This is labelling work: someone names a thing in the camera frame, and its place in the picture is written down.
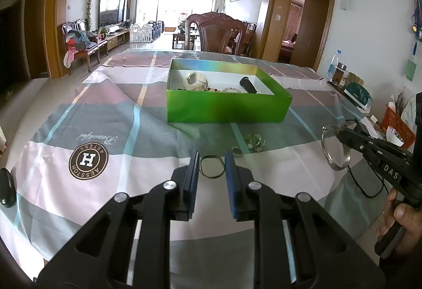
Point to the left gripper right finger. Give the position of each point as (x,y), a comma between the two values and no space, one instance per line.
(297,243)

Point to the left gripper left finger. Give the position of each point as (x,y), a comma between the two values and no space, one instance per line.
(126,244)

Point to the thin black bangle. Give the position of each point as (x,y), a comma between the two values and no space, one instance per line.
(212,166)

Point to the black wrist watch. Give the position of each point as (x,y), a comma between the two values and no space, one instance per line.
(248,86)

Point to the green jewelry box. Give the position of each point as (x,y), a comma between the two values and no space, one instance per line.
(208,91)

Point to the right hand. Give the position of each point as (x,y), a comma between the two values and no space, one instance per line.
(407,217)

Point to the orange plastic basket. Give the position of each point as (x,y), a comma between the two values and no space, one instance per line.
(391,119)

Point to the green white pouch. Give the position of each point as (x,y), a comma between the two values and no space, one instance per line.
(359,95)

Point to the checkered tablecloth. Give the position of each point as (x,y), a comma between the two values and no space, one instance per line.
(112,135)

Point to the glass jar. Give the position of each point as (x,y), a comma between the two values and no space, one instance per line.
(338,73)

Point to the clear water bottle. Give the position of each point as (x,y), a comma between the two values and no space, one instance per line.
(333,63)

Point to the black oval case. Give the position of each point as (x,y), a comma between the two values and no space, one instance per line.
(7,188)

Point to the wooden tv cabinet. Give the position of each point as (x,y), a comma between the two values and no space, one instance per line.
(116,39)

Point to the wooden armchair with clothes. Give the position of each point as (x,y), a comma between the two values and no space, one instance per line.
(81,44)

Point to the white baby fence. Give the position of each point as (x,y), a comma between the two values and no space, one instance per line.
(141,34)

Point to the dark wooden dining chair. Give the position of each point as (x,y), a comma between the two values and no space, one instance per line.
(220,33)

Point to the flat screen television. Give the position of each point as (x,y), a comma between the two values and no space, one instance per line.
(110,12)

